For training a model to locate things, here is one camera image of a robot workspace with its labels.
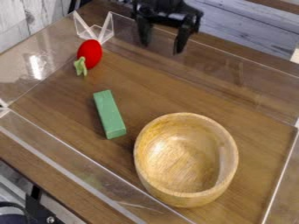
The clear acrylic tray wall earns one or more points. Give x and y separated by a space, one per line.
54 142

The red plush radish toy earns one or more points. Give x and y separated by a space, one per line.
90 54

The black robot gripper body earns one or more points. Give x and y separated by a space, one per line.
167 12

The green rectangular block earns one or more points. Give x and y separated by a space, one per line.
110 115

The black clamp under table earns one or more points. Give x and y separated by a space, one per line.
34 212

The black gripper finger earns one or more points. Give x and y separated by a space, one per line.
186 31
145 30

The wooden bowl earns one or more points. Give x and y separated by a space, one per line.
186 159

